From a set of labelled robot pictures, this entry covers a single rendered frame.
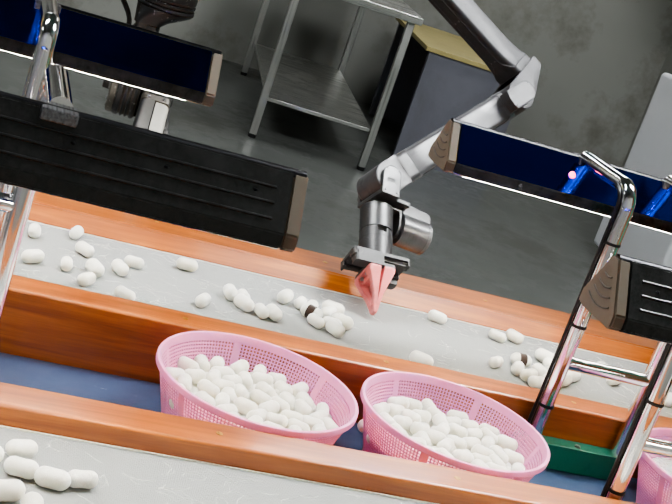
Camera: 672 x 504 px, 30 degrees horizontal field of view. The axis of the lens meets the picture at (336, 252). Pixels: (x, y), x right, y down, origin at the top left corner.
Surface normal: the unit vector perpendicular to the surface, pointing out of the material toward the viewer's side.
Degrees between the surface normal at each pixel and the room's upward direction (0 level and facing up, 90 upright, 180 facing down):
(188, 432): 0
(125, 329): 90
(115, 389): 0
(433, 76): 90
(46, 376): 0
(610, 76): 90
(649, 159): 90
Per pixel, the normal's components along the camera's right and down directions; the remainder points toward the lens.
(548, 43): 0.09, 0.32
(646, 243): -0.94, -0.25
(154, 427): 0.32, -0.91
